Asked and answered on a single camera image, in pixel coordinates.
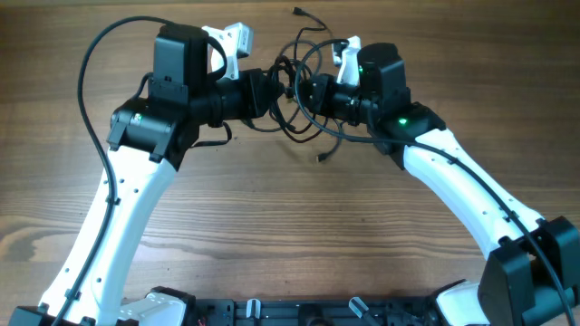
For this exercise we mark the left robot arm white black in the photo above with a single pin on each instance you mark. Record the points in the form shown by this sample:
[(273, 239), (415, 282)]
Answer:
[(195, 81)]

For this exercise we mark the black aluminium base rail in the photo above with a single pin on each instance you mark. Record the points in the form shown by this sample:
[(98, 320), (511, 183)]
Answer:
[(355, 311)]

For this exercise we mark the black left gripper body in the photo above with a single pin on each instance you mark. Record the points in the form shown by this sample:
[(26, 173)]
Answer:
[(254, 79)]

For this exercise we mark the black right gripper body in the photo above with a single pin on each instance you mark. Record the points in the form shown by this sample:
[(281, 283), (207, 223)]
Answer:
[(327, 103)]

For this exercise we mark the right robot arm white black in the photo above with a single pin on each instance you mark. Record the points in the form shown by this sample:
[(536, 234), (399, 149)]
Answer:
[(531, 274)]

